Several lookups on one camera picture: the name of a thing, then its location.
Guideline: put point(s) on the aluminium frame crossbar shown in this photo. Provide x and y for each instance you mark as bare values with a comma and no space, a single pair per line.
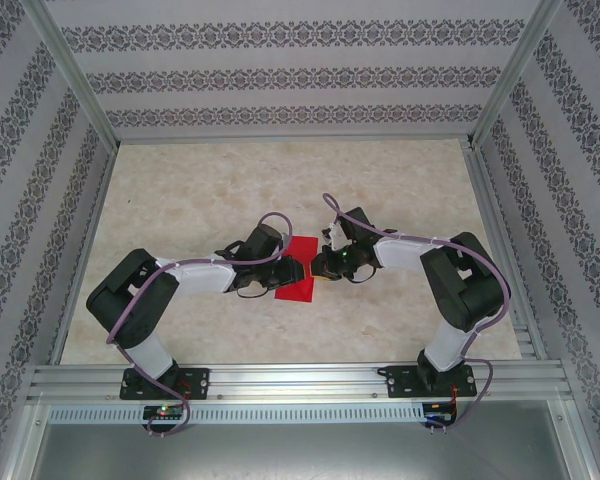
295,137

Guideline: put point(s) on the aluminium side rail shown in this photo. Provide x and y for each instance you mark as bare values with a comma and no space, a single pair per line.
73,300
487,200

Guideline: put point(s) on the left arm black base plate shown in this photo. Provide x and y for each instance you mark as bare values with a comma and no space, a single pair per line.
200,382

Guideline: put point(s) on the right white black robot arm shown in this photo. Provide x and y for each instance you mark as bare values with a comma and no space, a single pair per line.
445,350

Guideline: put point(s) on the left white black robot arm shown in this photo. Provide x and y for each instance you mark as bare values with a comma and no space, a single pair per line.
150,355

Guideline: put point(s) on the aluminium frame post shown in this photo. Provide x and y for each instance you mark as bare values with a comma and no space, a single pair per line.
517,75
72,75

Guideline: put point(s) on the aluminium frame bar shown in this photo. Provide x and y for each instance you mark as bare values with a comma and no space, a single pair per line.
577,445
22,445

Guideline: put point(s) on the red paper sheet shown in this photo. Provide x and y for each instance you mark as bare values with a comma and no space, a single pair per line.
300,292

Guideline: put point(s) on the aluminium mounting rail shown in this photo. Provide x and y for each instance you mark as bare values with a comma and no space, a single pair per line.
295,380

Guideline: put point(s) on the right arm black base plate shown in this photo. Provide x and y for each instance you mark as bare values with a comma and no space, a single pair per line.
402,382

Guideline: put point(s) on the grey metal sheet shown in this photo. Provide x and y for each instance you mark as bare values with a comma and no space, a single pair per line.
300,455

